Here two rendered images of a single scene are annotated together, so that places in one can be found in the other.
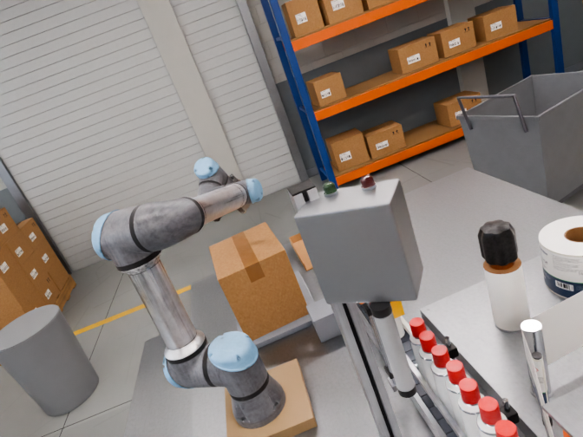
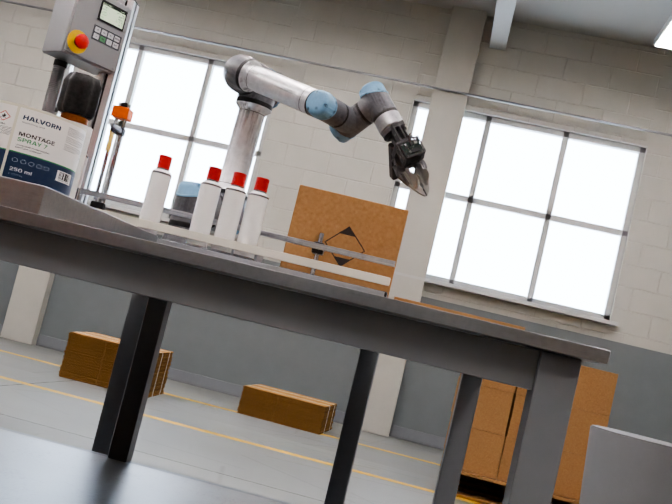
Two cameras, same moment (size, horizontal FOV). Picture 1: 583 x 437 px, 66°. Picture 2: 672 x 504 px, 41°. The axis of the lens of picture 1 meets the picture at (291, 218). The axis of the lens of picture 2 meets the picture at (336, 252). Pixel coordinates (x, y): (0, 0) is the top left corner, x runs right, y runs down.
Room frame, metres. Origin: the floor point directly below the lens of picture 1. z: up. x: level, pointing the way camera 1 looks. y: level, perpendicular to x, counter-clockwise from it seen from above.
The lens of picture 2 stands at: (1.87, -2.25, 0.77)
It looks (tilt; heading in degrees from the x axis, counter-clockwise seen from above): 5 degrees up; 100
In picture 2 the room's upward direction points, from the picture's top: 14 degrees clockwise
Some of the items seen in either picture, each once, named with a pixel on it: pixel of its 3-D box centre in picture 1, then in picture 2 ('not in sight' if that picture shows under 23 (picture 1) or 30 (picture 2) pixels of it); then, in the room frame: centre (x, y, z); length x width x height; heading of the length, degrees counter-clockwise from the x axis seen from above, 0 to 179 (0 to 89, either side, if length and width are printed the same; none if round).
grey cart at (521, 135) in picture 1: (537, 139); not in sight; (2.86, -1.81, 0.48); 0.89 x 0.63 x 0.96; 111
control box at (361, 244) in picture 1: (362, 243); (88, 29); (0.70, -0.10, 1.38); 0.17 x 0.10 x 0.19; 60
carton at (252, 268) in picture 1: (257, 278); (342, 249); (1.45, 0.20, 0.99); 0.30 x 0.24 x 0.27; 8
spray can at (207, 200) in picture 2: not in sight; (205, 207); (1.15, -0.15, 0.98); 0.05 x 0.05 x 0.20
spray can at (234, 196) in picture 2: not in sight; (230, 213); (1.22, -0.14, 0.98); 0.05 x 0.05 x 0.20
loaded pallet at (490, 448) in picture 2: not in sight; (520, 424); (2.25, 3.62, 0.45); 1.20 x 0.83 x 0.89; 94
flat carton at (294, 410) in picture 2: not in sight; (288, 408); (0.62, 4.41, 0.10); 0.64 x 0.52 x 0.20; 179
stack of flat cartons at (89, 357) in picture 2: not in sight; (118, 363); (-0.56, 3.87, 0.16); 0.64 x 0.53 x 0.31; 7
